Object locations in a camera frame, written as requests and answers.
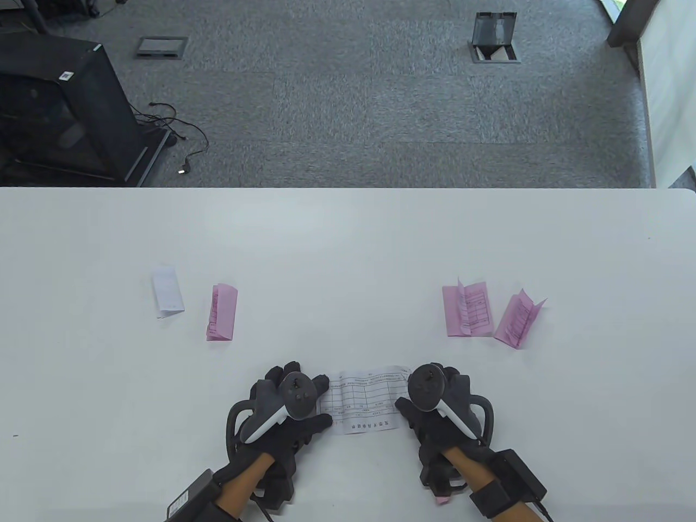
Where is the person's right hand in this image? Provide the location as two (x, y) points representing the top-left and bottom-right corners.
(394, 368), (483, 452)

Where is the person's left hand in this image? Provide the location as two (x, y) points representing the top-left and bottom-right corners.
(231, 360), (333, 479)

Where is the white invoice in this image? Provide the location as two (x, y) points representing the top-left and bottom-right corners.
(318, 365), (412, 437)
(151, 265), (185, 319)

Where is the pink invoice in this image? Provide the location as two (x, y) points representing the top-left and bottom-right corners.
(206, 283), (238, 342)
(442, 277), (494, 338)
(494, 288), (548, 349)

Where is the person's right forearm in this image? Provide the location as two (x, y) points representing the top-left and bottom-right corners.
(442, 447), (539, 522)

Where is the person's left forearm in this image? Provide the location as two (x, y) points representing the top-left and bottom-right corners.
(217, 454), (275, 522)

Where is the black forearm battery box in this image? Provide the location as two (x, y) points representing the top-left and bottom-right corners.
(489, 449), (547, 504)
(165, 469), (218, 520)

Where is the grey tracking controller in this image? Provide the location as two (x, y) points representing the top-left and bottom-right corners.
(407, 363), (495, 442)
(226, 365), (321, 446)

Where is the black equipment cabinet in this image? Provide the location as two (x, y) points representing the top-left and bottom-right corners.
(0, 30), (170, 187)

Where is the closed grey floor socket box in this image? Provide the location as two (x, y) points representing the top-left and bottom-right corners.
(134, 36), (190, 59)

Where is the open grey floor socket box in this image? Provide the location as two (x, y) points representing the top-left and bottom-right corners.
(469, 12), (521, 64)

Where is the white partition panel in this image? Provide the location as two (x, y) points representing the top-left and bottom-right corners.
(636, 0), (696, 189)

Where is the dark furniture base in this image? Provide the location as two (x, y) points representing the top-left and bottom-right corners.
(0, 0), (128, 34)

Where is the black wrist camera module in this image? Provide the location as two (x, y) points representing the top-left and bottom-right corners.
(420, 446), (467, 498)
(253, 454), (297, 514)

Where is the black forearm strap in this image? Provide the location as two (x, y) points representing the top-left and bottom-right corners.
(469, 481), (517, 520)
(201, 503), (243, 522)

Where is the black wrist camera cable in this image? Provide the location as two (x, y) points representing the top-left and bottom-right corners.
(247, 489), (272, 522)

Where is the black floor cable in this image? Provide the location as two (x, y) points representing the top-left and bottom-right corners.
(130, 101), (210, 176)

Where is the dark grey post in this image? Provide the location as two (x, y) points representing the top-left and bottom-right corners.
(606, 0), (661, 48)

